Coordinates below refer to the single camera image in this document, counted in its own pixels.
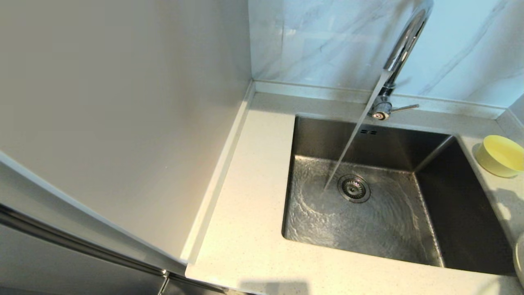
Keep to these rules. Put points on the round metal drain strainer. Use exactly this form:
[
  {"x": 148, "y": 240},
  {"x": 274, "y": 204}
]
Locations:
[{"x": 354, "y": 189}]

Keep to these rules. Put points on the stainless steel appliance door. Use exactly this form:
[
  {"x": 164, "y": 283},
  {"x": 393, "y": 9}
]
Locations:
[{"x": 61, "y": 270}]

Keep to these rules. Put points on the white appliance side panel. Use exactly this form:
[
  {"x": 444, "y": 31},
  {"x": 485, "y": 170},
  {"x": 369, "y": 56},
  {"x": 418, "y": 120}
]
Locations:
[{"x": 102, "y": 102}]

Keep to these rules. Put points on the stainless steel sink basin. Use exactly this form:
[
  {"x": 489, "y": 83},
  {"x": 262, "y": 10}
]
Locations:
[{"x": 389, "y": 237}]

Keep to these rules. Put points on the running water stream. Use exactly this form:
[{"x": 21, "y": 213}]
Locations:
[{"x": 357, "y": 127}]

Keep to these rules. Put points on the yellow bowl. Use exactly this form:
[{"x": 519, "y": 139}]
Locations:
[{"x": 499, "y": 157}]

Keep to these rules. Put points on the chrome gooseneck faucet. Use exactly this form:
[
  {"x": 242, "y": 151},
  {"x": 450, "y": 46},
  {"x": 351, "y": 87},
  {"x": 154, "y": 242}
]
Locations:
[{"x": 405, "y": 41}]

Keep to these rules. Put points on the white plate edge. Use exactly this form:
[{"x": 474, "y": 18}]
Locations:
[{"x": 520, "y": 258}]

